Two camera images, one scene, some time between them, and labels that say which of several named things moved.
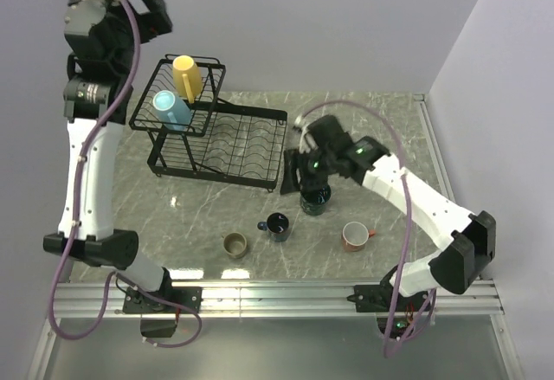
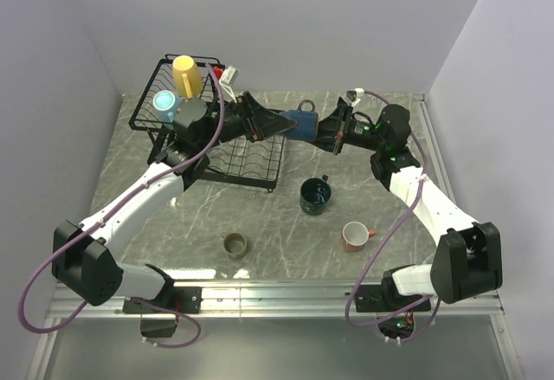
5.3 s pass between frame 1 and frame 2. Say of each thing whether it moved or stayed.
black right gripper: moved
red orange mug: stayed
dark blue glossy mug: moved
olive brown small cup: stayed
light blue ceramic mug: stayed
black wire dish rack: stayed
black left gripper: moved
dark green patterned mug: stayed
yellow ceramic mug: stayed
